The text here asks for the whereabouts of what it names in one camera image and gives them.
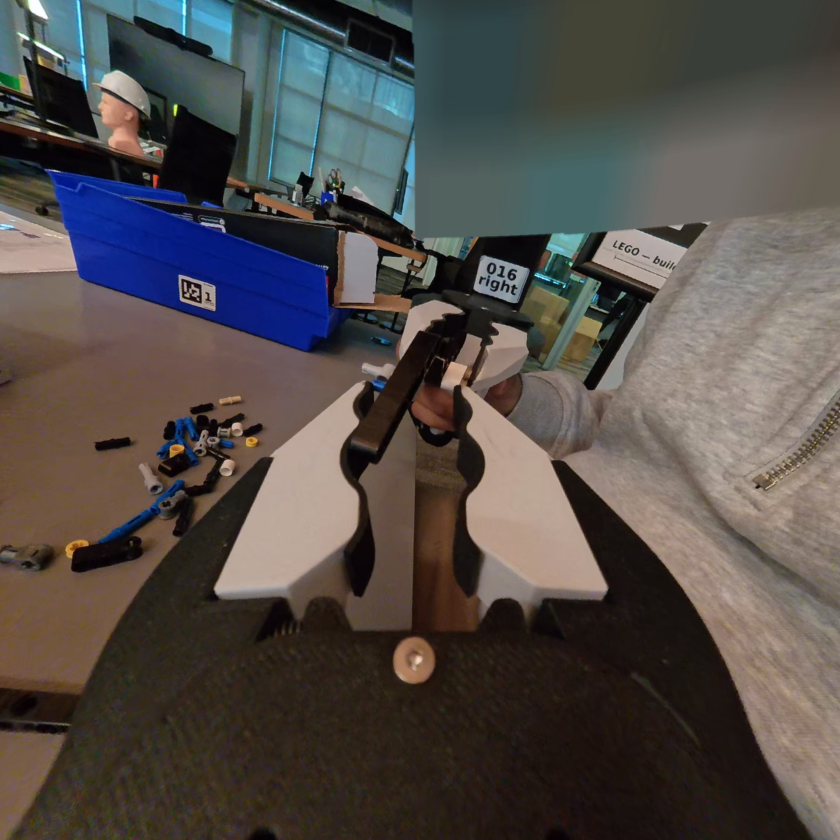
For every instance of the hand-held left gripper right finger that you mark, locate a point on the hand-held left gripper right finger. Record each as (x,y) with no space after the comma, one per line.
(531,518)

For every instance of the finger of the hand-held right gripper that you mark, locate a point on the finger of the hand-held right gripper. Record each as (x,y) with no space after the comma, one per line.
(420,315)
(508,354)

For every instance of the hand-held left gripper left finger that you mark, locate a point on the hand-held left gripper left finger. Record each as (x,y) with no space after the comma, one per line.
(295,512)

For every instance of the white lego bushing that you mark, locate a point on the white lego bushing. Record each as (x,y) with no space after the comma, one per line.
(453,380)

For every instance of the blue lego pin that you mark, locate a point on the blue lego pin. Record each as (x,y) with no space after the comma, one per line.
(377,373)

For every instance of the person's right forearm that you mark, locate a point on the person's right forearm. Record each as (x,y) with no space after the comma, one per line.
(558,407)

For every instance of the pile of small lego pieces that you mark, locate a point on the pile of small lego pieces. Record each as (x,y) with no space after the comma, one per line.
(174,467)

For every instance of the black cardboard lego box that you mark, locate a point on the black cardboard lego box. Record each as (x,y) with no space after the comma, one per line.
(275,239)

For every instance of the black lego pin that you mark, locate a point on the black lego pin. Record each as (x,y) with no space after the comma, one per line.
(113,443)

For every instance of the person's right hand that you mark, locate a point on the person's right hand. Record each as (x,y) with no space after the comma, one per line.
(433,410)

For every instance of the brown cardboard box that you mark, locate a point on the brown cardboard box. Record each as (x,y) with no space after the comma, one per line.
(558,321)

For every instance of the black bag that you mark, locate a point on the black bag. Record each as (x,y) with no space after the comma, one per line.
(367,220)

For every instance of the framed white sign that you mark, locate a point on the framed white sign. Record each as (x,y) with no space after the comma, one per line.
(630,257)

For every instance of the cup with scissors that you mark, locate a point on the cup with scissors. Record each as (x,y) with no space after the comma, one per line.
(333,182)

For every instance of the cluttered wooden desk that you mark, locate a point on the cluttered wooden desk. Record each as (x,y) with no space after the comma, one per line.
(289,202)

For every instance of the person in grey hoodie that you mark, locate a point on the person in grey hoodie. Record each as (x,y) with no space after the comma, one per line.
(722,459)

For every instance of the black computer monitor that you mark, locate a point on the black computer monitor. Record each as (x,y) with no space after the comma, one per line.
(197,157)

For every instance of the blue plastic bin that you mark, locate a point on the blue plastic bin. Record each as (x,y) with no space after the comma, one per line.
(131,256)

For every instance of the mannequin head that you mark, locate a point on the mannequin head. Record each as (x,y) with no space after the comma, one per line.
(121,128)

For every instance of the printed paper sheet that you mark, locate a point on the printed paper sheet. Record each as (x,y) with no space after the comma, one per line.
(33,253)

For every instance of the white hard hat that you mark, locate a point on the white hard hat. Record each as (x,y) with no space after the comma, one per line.
(124,88)

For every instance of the wooden office desk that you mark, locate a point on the wooden office desk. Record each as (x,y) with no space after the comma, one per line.
(65,141)

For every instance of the dark desk monitor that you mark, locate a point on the dark desk monitor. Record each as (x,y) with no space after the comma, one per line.
(62,98)

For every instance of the large wall screen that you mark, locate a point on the large wall screen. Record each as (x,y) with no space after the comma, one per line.
(190,79)

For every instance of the black camera bar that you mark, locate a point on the black camera bar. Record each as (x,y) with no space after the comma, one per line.
(174,34)

